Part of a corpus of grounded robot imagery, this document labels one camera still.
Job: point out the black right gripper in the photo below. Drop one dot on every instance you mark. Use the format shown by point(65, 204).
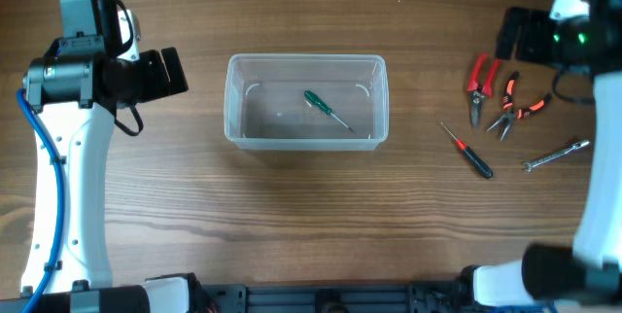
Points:
point(527, 41)

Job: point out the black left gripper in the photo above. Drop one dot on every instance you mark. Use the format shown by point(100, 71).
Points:
point(153, 75)

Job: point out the red handled wire stripper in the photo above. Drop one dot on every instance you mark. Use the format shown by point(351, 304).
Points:
point(479, 93)

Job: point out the orange black needle-nose pliers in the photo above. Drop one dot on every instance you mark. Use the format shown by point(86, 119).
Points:
point(510, 112)

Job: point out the green handled screwdriver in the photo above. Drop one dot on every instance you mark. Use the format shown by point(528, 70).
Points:
point(315, 100)

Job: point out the red black handled screwdriver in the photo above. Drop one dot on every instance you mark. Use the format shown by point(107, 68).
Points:
point(480, 166)

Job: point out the silver combination wrench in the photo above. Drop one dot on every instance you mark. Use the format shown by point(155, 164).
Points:
point(529, 166)

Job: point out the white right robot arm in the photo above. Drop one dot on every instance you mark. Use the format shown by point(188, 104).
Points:
point(582, 38)

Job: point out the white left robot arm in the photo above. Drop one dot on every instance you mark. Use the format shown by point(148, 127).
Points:
point(71, 96)

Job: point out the clear plastic container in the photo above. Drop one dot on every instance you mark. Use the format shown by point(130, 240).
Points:
point(265, 108)

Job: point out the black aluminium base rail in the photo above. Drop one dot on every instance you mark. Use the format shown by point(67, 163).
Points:
point(418, 297)

